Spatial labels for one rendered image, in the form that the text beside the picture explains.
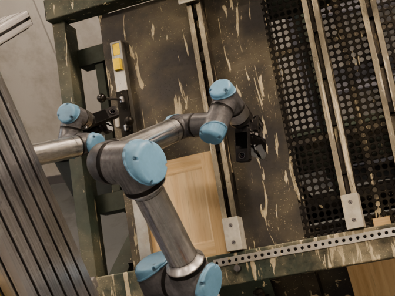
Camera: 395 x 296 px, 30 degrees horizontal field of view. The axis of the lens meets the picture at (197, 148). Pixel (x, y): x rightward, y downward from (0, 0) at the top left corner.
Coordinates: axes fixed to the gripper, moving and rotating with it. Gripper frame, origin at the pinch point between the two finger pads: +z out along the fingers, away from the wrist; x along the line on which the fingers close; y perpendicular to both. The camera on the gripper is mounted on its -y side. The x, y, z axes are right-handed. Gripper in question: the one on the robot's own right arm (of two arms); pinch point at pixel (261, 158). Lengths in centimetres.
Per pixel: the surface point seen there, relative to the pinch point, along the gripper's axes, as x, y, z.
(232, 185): 23.7, 9.9, 27.5
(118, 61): 68, 57, -4
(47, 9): 97, 77, -24
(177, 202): 48, 7, 30
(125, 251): 91, 7, 62
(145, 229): 61, -4, 31
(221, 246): 31, -9, 40
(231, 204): 24.1, 2.8, 29.6
